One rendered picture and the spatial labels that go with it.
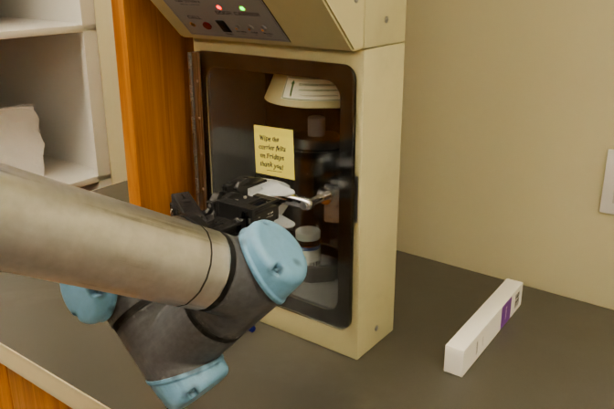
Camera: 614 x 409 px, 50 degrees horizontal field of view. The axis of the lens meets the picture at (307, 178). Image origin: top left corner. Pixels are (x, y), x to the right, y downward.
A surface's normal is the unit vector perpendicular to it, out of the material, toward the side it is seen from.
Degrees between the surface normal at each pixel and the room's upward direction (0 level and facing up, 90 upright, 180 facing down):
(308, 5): 135
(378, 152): 90
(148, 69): 90
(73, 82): 90
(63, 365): 0
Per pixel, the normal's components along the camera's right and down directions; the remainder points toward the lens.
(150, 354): -0.44, 0.04
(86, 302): -0.60, 0.25
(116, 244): 0.68, 0.07
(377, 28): 0.80, 0.18
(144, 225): 0.72, -0.45
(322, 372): 0.00, -0.95
